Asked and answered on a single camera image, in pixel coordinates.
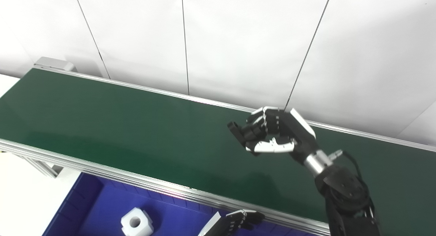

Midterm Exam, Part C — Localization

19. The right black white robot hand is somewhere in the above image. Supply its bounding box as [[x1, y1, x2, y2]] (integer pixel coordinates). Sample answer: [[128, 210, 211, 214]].
[[240, 107, 321, 165]]

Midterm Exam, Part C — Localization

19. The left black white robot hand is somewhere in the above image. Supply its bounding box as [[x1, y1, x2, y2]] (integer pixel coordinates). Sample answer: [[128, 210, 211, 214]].
[[198, 209, 265, 236]]

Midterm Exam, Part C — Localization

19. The black flange part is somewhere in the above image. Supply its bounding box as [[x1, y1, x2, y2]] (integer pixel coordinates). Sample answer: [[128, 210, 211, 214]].
[[227, 121, 254, 150]]

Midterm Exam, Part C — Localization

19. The white block part with hole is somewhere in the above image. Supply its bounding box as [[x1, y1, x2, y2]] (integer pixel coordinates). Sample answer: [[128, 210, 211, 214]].
[[121, 207, 154, 236]]

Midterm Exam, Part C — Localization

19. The blue bin with white parts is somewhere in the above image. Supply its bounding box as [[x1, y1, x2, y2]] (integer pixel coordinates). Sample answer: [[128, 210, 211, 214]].
[[42, 172, 225, 236]]

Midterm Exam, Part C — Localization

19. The aluminium conveyor support leg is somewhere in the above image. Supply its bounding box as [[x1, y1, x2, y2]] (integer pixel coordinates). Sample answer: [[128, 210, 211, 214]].
[[14, 153, 64, 178]]

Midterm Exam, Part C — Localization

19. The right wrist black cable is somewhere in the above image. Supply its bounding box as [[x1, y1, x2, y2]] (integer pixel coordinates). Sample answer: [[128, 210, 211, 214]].
[[329, 149, 379, 226]]

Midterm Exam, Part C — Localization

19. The green conveyor belt aluminium frame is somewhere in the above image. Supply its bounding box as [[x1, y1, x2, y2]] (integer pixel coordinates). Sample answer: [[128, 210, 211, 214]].
[[0, 57, 436, 236]]

